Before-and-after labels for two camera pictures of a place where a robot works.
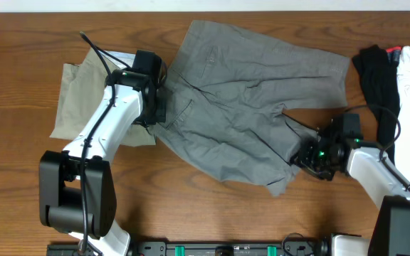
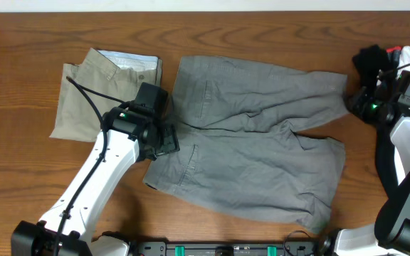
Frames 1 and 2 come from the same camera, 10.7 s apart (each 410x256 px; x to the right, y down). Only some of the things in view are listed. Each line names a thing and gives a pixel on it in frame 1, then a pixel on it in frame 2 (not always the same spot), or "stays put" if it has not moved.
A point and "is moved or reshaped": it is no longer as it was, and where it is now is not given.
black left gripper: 159,107 → 169,139
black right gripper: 304,161 → 361,97
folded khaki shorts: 82,86 stays put
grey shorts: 227,90 is moved or reshaped
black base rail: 200,248 stays put
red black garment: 393,54 stays put
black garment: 379,80 stays put
